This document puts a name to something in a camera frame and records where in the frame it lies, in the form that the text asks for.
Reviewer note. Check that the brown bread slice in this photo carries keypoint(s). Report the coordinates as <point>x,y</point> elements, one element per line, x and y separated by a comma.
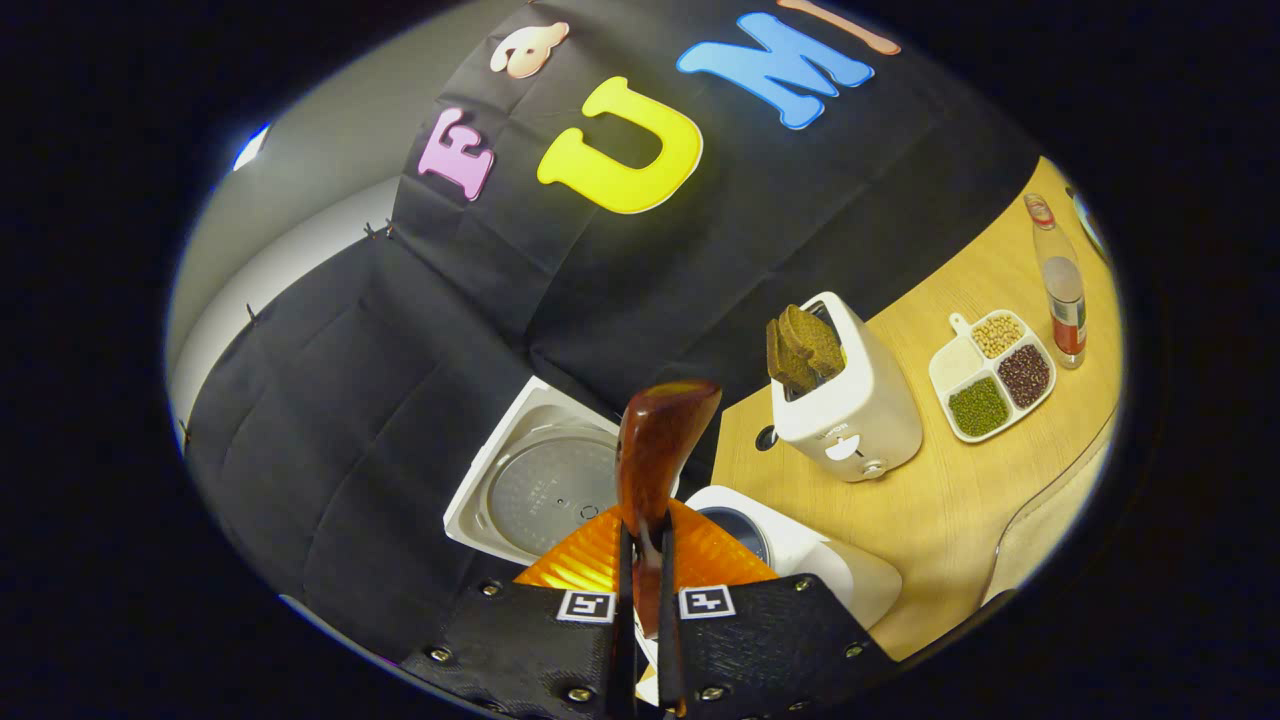
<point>815,340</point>
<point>783,365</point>

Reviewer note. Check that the black backdrop cloth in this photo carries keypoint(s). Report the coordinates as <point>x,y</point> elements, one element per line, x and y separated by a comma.
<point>400,400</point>

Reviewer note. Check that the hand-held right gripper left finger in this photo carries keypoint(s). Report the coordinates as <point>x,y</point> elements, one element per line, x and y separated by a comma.
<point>624,650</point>

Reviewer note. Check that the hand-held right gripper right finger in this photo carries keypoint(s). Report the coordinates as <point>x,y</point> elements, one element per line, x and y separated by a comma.
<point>668,660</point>

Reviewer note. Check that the white rice cooker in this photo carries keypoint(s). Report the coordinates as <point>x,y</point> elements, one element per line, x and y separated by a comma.
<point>530,490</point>

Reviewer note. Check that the white toaster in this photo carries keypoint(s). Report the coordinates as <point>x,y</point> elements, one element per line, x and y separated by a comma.
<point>860,420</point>

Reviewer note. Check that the clear plastic bottle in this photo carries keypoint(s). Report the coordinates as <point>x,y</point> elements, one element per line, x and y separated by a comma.
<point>1062,290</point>

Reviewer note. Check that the brown wooden spoon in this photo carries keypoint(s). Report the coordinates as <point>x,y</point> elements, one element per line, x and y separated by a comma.
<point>660,440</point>

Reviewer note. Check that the white divided bean tray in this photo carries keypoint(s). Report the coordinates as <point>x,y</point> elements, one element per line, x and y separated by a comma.
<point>955,365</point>

